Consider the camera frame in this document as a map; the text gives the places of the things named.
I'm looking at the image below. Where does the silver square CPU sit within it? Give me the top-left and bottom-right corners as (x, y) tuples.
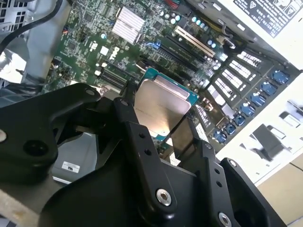
(133, 67), (200, 143)

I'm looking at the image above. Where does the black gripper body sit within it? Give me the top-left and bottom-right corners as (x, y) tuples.
(39, 160), (221, 227)

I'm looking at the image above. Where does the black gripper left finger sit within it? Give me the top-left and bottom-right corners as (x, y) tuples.
(0, 81), (178, 215)

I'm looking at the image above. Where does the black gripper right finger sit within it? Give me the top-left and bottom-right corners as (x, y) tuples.
(170, 115), (288, 227)

